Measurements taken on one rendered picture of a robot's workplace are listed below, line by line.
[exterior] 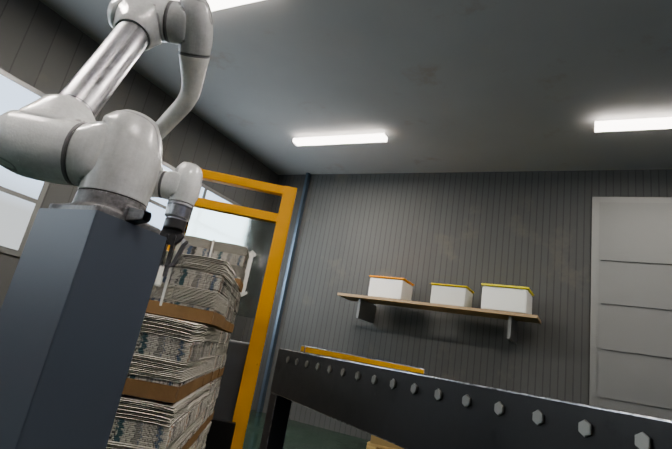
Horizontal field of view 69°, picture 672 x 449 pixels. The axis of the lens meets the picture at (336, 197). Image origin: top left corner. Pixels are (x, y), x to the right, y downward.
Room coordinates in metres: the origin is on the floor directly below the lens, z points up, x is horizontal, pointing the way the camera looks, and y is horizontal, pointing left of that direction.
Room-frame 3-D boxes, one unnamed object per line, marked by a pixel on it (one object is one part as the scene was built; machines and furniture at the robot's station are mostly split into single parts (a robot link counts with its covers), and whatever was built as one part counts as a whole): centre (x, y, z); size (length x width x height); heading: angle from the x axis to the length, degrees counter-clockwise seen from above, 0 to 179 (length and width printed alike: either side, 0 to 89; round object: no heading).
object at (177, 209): (1.71, 0.54, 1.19); 0.09 x 0.09 x 0.06
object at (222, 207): (3.23, 0.65, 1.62); 0.75 x 0.06 x 0.06; 94
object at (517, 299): (5.12, -1.95, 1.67); 0.48 x 0.40 x 0.26; 60
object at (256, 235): (3.25, 0.65, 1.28); 0.57 x 0.01 x 0.65; 94
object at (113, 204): (1.12, 0.49, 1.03); 0.22 x 0.18 x 0.06; 60
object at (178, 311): (1.92, 0.42, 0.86); 0.29 x 0.16 x 0.04; 1
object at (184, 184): (1.71, 0.55, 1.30); 0.13 x 0.11 x 0.16; 89
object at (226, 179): (3.23, 0.65, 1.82); 0.75 x 0.06 x 0.06; 94
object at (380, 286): (5.76, -0.82, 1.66); 0.44 x 0.37 x 0.24; 60
